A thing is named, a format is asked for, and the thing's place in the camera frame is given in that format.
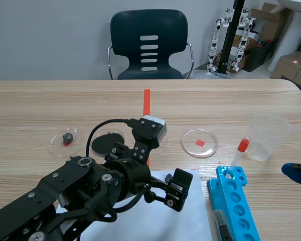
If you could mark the dark blue chair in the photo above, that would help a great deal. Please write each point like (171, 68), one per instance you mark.
(148, 40)

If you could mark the clear plastic beaker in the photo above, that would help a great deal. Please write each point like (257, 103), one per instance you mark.
(266, 140)

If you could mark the small dark stone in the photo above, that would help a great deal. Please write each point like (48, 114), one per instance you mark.
(168, 177)
(67, 138)

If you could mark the glass dish with black powder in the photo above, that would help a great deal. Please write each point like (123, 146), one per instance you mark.
(105, 145)

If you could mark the brown cardboard box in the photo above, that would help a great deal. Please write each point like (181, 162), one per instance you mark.
(266, 22)
(291, 67)

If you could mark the dropper with red bulb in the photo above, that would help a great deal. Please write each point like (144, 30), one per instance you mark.
(240, 150)

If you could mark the turquoise rack with round holes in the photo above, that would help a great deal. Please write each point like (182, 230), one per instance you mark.
(230, 198)

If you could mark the white sheet of paper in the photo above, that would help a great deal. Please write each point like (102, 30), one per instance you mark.
(150, 221)

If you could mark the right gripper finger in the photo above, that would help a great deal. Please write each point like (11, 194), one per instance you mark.
(298, 175)

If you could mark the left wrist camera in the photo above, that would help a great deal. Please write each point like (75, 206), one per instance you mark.
(162, 130)

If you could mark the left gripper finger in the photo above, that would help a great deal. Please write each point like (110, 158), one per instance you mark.
(223, 223)

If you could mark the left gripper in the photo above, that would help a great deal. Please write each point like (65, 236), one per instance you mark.
(130, 173)

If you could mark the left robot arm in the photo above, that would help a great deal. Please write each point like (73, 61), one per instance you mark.
(40, 190)

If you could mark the black plastic canister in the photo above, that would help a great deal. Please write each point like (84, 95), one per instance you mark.
(257, 57)

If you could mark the black metal rail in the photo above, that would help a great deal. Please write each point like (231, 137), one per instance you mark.
(230, 35)

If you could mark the clear glass dish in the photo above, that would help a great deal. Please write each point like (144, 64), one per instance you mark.
(200, 148)
(57, 148)
(163, 147)

